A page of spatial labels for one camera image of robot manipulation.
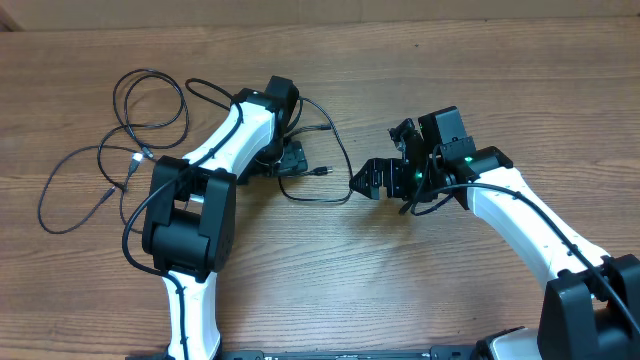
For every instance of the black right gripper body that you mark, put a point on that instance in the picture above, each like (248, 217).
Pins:
(404, 180)

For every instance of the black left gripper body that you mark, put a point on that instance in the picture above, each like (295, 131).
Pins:
(292, 158)

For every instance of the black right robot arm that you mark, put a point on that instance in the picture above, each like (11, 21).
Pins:
(591, 299)

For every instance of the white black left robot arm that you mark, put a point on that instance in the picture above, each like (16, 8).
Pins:
(190, 215)

